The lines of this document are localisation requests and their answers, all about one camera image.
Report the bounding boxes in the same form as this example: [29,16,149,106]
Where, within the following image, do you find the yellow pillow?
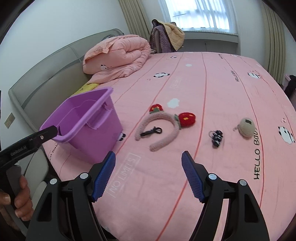
[72,83,99,96]

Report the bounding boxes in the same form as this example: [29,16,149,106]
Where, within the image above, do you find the lilac storage box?
[283,74,296,103]

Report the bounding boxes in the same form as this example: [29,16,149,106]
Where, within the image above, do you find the chair with draped clothes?
[149,19,185,54]

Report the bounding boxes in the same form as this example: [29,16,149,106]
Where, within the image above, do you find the beige fuzzy pouch keychain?
[233,118,255,138]

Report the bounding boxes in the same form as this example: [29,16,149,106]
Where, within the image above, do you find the beige curtain left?
[119,0,151,41]

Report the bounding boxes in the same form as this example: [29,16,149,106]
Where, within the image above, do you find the folded pink quilt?
[83,35,151,84]

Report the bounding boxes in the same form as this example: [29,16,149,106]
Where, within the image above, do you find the purple plastic storage bin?
[40,87,125,164]

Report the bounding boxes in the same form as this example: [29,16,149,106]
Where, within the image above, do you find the wall power socket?
[4,113,15,128]

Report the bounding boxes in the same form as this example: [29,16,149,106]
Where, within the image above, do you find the grey padded headboard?
[8,29,123,132]

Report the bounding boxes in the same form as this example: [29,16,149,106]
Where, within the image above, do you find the pink printed bed sheet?
[44,52,295,240]

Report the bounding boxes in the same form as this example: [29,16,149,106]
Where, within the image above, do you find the black clothes on box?
[284,74,296,96]

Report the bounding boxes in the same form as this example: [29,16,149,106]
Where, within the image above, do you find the pink fuzzy flower headband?
[134,104,197,152]

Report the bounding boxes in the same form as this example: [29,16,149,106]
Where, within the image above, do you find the window with sheer curtain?
[159,0,237,35]

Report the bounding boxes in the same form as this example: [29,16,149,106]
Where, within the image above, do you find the person's left hand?
[1,175,34,231]

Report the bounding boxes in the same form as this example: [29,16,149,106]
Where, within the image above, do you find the beige curtain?
[119,0,151,41]
[261,2,286,85]

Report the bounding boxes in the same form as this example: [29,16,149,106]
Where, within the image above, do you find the black bow hair tie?
[139,126,163,138]

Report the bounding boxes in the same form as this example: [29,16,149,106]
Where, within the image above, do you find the beige curtain right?
[261,2,286,85]

